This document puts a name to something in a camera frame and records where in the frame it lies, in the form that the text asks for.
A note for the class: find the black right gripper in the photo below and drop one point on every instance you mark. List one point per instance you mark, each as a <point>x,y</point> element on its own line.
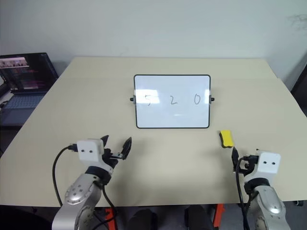
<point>248,165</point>

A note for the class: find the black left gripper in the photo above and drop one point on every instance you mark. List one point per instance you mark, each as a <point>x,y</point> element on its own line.
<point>109,157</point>

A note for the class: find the yellow and black eraser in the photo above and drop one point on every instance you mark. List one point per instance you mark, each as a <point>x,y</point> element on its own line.
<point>226,137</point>

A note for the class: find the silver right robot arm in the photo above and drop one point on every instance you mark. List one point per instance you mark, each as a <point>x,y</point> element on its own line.
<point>268,203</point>

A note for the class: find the orange table leg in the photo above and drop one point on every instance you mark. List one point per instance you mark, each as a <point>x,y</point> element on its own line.
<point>111,218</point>
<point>219,215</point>

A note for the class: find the small black-framed whiteboard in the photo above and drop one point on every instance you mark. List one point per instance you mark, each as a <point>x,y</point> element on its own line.
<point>171,112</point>

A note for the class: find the dark rounded shape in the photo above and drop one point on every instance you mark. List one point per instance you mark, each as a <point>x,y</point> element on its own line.
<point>199,218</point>
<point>141,219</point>

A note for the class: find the dark chair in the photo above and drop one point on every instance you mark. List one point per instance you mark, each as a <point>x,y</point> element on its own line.
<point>301,88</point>

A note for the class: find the open dark laptop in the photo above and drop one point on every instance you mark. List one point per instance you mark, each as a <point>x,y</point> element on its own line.
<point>24,79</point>

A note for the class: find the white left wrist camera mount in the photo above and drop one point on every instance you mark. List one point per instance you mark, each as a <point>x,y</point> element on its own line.
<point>90,151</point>

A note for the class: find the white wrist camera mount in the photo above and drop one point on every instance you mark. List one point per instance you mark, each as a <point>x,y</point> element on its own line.
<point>268,164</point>
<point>90,151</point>

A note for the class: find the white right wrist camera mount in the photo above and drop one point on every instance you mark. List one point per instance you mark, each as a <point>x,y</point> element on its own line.
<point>268,164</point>

